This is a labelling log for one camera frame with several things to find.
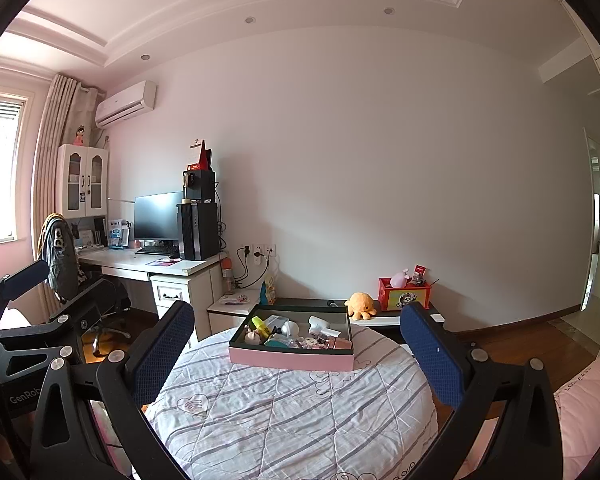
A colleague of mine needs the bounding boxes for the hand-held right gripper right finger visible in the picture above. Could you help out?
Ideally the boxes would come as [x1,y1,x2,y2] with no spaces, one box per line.
[399,302,563,480]

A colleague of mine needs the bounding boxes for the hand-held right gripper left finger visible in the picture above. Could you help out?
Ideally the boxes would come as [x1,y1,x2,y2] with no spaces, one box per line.
[29,300,196,480]

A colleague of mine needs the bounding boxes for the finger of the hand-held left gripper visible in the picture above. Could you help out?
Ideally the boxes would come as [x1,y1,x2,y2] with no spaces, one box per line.
[0,258,51,333]
[0,277,132,387]

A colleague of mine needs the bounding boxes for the pink storage box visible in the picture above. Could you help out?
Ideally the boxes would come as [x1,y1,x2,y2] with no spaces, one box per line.
[228,297,356,372]

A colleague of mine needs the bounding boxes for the black office chair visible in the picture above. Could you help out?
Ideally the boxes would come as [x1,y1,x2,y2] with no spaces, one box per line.
[37,212,133,356]

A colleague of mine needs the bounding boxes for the dark printed garment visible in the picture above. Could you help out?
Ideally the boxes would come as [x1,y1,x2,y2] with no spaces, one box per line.
[39,214,81,302]

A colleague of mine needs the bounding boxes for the white desk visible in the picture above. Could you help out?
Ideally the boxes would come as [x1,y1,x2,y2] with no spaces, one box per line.
[75,245,228,346]

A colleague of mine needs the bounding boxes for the red toy box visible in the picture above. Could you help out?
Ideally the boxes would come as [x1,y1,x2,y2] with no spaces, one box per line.
[378,277,432,312]

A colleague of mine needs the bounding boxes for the black white low table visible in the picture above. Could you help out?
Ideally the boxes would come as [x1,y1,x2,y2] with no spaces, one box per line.
[347,300,446,351]

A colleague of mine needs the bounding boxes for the row of books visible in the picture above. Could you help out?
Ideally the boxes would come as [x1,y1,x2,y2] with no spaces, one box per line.
[77,217,109,251]

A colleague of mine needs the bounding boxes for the blue white box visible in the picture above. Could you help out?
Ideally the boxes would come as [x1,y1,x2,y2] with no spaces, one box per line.
[107,219,131,250]

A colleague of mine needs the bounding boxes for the white nightstand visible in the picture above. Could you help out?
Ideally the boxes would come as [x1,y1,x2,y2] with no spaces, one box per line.
[207,288,263,336]

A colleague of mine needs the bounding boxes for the orange octopus plush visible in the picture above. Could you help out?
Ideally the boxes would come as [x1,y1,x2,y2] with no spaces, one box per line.
[344,292,378,320]

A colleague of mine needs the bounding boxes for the black computer monitor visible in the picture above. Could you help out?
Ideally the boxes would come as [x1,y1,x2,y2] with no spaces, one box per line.
[134,191,184,242]

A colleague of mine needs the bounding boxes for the window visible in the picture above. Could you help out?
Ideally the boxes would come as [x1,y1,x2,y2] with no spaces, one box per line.
[0,91,31,247]

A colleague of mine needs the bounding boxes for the white glass-door cabinet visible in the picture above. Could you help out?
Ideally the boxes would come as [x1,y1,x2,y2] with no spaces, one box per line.
[57,144,109,220]

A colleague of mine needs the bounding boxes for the black computer tower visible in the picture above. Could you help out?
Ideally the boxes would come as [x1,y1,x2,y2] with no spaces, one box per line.
[176,202,220,262]

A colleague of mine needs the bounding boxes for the black speaker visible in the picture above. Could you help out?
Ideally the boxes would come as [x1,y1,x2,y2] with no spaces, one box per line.
[182,170,216,204]

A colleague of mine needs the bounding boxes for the beige curtain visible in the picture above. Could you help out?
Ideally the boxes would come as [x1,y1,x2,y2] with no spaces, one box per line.
[32,74,103,311]

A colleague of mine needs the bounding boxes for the pink quilt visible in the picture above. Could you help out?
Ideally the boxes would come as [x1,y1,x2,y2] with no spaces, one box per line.
[552,345,600,480]

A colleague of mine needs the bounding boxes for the red paper bag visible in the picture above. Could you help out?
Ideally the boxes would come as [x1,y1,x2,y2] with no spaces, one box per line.
[187,140,213,172]

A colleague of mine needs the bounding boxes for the white door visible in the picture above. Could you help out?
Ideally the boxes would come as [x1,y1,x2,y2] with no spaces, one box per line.
[580,127,600,313]

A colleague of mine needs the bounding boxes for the white air conditioner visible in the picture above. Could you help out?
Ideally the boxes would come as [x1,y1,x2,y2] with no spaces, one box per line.
[95,81,157,128]

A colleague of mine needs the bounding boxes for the black power cable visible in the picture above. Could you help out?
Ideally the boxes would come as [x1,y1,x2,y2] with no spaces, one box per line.
[234,247,254,289]

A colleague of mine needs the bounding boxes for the white wall outlets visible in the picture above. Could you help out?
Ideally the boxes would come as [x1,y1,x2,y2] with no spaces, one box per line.
[239,244,277,261]

